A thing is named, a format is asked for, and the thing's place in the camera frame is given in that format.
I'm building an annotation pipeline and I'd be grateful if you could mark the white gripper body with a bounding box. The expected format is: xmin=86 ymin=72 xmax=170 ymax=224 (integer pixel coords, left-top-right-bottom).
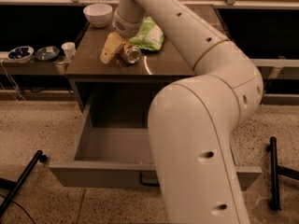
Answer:
xmin=112 ymin=8 xmax=144 ymax=38

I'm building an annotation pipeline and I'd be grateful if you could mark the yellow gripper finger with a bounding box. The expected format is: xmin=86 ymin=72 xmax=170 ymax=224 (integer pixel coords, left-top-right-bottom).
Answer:
xmin=100 ymin=32 xmax=124 ymax=63

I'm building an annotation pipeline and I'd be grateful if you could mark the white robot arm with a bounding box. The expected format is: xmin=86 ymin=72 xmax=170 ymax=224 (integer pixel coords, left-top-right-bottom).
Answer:
xmin=112 ymin=0 xmax=263 ymax=224

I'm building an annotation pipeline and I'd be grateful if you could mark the open grey top drawer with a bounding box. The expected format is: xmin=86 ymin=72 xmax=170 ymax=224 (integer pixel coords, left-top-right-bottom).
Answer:
xmin=49 ymin=91 xmax=263 ymax=192

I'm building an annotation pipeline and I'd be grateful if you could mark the green chip bag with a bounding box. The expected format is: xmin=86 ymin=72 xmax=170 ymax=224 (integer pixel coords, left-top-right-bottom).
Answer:
xmin=129 ymin=17 xmax=164 ymax=51

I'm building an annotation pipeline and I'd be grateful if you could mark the white bowl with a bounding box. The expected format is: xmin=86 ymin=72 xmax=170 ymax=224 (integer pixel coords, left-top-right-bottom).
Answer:
xmin=83 ymin=4 xmax=113 ymax=27

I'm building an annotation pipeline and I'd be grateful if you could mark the white paper cup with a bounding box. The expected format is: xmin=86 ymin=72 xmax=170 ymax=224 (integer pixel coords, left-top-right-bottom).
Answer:
xmin=62 ymin=42 xmax=76 ymax=61

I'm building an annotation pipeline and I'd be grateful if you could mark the grey cabinet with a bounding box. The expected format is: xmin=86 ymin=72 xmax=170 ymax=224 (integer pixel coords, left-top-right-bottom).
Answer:
xmin=64 ymin=4 xmax=249 ymax=117

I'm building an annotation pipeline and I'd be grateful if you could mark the low side shelf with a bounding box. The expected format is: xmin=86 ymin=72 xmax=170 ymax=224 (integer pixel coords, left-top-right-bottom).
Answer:
xmin=0 ymin=56 xmax=69 ymax=76

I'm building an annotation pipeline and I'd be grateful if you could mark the dark blue bowl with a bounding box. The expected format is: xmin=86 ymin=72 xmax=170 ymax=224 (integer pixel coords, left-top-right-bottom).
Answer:
xmin=35 ymin=46 xmax=60 ymax=62

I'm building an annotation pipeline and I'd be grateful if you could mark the blue patterned bowl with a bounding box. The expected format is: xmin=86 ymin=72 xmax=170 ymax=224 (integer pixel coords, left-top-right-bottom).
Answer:
xmin=8 ymin=46 xmax=34 ymax=63

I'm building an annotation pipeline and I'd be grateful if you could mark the black left stand leg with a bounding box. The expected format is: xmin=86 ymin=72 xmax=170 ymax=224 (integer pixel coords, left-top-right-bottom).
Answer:
xmin=0 ymin=150 xmax=48 ymax=217

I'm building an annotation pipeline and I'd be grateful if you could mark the black stand leg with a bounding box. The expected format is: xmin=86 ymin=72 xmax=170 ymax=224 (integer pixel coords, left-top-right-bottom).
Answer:
xmin=0 ymin=150 xmax=48 ymax=217
xmin=265 ymin=136 xmax=299 ymax=212

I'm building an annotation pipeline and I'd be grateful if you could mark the black right stand leg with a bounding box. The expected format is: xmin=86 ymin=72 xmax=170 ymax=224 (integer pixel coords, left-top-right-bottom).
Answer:
xmin=265 ymin=136 xmax=299 ymax=212

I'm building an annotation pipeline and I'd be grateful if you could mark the white cable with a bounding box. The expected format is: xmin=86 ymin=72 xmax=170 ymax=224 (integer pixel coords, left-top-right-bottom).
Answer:
xmin=0 ymin=59 xmax=26 ymax=102

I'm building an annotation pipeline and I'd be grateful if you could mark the black drawer handle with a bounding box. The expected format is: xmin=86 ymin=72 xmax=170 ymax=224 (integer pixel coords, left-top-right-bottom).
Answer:
xmin=138 ymin=173 xmax=160 ymax=188

